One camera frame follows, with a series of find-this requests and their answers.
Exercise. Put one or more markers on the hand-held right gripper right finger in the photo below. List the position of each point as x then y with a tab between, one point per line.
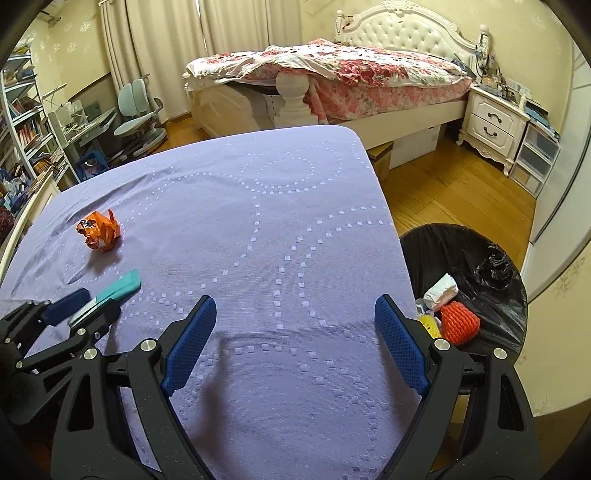
399	346

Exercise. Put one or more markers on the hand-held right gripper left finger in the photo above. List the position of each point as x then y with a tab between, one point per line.
191	346

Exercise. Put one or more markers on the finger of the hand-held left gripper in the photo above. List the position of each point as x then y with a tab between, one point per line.
87	332
67	305

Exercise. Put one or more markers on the yellow foam fruit net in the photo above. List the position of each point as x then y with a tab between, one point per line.
430	325

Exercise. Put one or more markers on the teal and white packet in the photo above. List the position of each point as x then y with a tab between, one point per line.
122	286

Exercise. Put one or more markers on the orange foam fruit net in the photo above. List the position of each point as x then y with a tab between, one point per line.
459	325

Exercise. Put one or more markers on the white paper wad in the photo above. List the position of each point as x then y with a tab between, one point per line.
441	290

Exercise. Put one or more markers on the orange snack wrapper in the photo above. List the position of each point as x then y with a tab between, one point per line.
99	228

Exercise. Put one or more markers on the trash bin with black bag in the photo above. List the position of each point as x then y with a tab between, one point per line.
438	254

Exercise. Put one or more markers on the blue bag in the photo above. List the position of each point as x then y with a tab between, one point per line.
92	164

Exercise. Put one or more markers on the purple dotted bed sheet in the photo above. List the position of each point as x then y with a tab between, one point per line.
277	207

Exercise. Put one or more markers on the grey study desk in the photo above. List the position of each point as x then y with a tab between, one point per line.
87	124

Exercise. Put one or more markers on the brown cardboard box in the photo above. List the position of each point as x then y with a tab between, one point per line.
383	159

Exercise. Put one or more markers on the white bookshelf with books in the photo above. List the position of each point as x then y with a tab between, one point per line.
23	120

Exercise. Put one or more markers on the white storage box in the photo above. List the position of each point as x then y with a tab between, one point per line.
415	143

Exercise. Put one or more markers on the pale green desk chair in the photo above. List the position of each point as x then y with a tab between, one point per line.
138	110

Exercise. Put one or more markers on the white wardrobe door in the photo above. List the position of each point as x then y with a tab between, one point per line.
563	207

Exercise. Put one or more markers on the plastic drawer unit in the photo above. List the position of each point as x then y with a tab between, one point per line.
535	154

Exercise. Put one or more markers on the white nightstand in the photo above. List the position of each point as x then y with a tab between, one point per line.
491	120

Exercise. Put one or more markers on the beige curtain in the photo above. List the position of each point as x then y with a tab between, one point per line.
138	46
249	23

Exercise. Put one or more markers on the floral pink quilt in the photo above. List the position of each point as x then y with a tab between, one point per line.
351	64

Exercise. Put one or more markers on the white bed with tufted headboard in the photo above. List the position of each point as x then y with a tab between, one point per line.
406	23

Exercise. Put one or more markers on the white curved bed rail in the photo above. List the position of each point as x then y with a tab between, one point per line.
18	226

